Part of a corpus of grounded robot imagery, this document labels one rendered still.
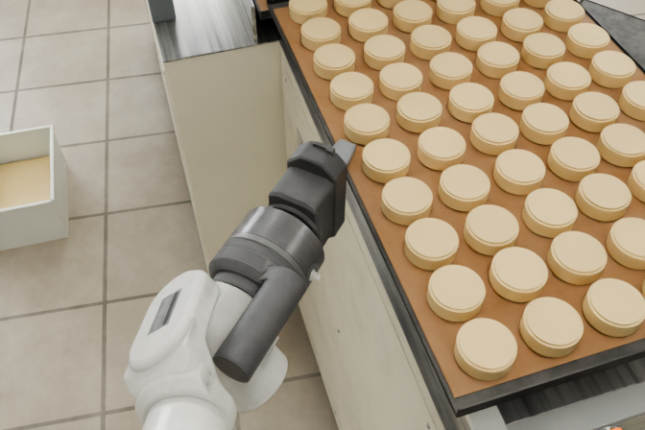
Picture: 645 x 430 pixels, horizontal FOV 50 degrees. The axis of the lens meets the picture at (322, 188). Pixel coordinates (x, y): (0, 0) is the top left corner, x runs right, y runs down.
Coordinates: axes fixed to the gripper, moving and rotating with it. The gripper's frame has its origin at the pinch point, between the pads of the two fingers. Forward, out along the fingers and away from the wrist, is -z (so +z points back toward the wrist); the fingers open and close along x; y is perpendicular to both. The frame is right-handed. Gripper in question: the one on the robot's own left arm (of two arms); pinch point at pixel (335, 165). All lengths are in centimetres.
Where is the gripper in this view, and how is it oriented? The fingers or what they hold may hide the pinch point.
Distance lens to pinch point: 73.2
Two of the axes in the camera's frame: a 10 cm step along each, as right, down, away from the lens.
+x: 0.0, -6.6, -7.5
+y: -8.9, -3.5, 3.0
